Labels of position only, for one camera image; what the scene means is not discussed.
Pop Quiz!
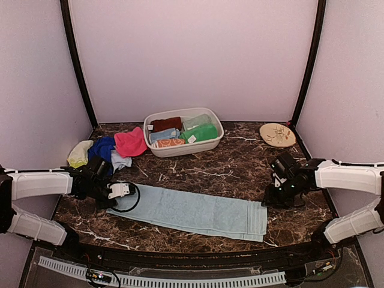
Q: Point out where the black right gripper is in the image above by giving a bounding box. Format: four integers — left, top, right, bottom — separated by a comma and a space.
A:
262, 177, 304, 209

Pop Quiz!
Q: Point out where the large light blue towel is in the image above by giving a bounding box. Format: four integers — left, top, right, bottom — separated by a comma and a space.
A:
106, 184, 268, 242

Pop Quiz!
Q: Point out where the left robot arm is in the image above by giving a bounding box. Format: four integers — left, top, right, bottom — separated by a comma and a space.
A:
1, 157, 127, 262

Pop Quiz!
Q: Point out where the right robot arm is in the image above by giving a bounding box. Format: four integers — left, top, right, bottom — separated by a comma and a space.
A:
262, 152, 383, 260

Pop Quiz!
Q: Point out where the yellow lemon print cloth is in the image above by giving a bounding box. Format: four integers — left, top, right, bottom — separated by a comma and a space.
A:
67, 140, 94, 168

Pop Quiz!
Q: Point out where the small pale blue cloth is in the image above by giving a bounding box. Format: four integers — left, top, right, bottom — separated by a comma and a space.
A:
111, 150, 133, 173

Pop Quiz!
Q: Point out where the dark blue towel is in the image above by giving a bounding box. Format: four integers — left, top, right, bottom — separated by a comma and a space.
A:
86, 136, 116, 178

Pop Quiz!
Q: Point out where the pink towel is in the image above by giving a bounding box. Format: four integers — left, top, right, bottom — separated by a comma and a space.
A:
114, 127, 147, 158

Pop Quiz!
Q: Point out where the rolled orange patterned towel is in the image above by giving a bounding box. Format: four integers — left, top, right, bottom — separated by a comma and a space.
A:
151, 139, 185, 148

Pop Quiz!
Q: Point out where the white plastic basin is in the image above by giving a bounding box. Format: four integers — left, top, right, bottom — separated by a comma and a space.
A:
143, 107, 225, 158

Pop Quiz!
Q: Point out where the rolled light blue towel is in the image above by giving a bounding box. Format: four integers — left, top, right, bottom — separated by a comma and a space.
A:
149, 128, 180, 144

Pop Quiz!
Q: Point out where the rolled maroon towel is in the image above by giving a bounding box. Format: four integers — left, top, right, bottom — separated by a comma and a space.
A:
150, 116, 182, 132

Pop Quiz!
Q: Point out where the rolled pale green towel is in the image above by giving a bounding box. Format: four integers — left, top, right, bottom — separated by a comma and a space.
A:
182, 113, 212, 131

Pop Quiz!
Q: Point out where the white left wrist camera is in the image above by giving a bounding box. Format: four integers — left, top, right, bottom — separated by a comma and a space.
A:
107, 182, 136, 199

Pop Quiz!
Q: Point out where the black front table rail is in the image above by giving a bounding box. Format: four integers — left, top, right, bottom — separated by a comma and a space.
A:
29, 230, 361, 274

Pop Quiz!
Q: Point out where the white slotted cable duct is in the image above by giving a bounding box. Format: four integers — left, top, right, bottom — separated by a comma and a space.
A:
37, 256, 287, 287

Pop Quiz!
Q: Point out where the black left frame post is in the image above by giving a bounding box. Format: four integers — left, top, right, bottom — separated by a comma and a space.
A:
59, 0, 98, 130

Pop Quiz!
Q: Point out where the black frame post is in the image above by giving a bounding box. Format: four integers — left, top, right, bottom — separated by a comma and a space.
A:
59, 0, 98, 130
289, 0, 327, 129

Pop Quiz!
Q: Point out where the black right frame post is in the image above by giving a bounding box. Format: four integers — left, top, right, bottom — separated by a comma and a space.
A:
289, 0, 327, 129

